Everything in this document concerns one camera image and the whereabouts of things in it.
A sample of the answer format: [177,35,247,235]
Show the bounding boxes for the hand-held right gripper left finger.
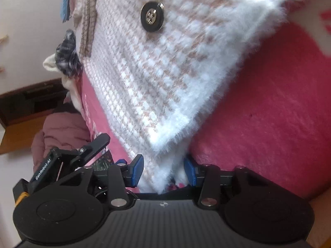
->
[61,154,144,210]

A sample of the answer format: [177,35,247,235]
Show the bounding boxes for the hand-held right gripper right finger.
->
[183,155,269,210]

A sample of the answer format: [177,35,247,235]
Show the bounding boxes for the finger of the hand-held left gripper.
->
[69,133,111,170]

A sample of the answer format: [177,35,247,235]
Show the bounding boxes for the beige houndstooth knit cardigan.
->
[72,0,316,194]

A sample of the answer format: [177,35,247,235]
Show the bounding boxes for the mauve padded jacket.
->
[31,111,91,171]

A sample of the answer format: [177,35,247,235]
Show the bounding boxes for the cream white garment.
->
[43,53,83,111]

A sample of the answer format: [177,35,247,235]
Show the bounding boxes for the dark plaid shirt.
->
[55,30,83,78]

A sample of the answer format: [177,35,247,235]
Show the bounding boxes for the pink floral blanket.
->
[80,0,331,202]

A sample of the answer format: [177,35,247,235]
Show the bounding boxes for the blue folded garment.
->
[61,0,78,22]

